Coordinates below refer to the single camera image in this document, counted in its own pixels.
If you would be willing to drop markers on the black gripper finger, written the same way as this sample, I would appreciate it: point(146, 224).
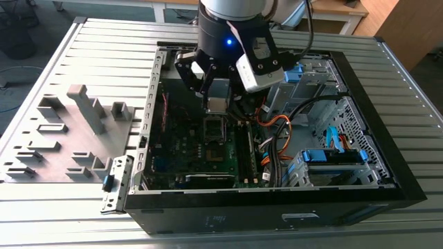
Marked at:
point(234, 83)
point(186, 75)

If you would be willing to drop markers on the silver CPU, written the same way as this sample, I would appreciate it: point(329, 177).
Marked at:
point(217, 105)

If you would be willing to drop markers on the black CPU socket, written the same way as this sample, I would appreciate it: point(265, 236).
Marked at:
point(213, 155)

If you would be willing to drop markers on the grey power supply unit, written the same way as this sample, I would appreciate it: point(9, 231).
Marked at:
point(180, 103)

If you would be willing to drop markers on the blue empty disk carrier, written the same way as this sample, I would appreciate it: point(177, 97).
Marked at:
point(294, 76)

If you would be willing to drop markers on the tall silver drive cage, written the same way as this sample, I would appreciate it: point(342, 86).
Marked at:
point(306, 88)

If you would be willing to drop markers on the black RAM slot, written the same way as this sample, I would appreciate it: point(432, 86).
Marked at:
point(240, 155)
point(244, 155)
point(249, 155)

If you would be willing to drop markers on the green RAM stick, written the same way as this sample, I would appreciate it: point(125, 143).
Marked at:
point(253, 155)

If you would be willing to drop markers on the green motherboard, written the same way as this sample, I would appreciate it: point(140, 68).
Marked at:
point(182, 153)

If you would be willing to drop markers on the hard disk in blue carrier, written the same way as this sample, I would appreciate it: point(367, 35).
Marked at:
point(314, 155)

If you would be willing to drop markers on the black graphics card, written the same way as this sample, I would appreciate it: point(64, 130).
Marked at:
point(209, 179)

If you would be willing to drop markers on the grey parts rack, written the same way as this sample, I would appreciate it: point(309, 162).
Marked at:
point(82, 145)

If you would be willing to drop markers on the low silver disk bay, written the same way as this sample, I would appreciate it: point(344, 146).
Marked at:
point(345, 172)

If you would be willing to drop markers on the blue latch clip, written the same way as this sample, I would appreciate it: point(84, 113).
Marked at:
point(108, 183)

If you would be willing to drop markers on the black office chair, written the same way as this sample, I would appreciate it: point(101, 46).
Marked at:
point(20, 44)

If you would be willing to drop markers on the black PC case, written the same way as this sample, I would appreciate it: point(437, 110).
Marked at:
point(241, 215)

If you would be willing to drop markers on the wooden cabinet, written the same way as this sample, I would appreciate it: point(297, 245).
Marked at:
point(408, 28)

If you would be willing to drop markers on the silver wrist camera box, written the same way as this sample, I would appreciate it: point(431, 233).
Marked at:
point(257, 83)

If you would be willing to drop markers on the wooden desk white frame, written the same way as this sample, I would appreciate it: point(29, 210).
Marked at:
point(332, 10)

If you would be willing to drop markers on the metal card retention bracket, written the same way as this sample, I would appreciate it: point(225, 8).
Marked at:
point(120, 181)

